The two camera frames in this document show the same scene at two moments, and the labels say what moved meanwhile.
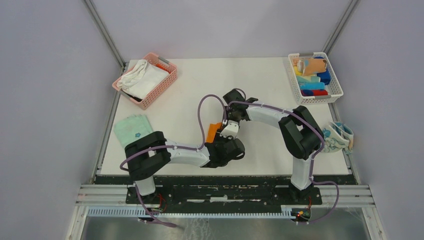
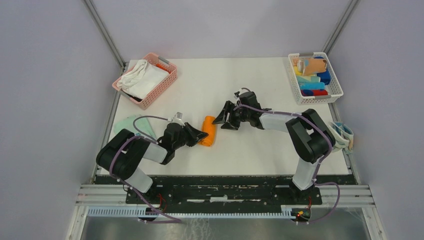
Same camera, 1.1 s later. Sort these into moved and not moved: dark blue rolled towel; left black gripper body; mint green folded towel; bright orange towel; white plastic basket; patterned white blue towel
Moved: bright orange towel; left black gripper body
Not moved: mint green folded towel; dark blue rolled towel; white plastic basket; patterned white blue towel
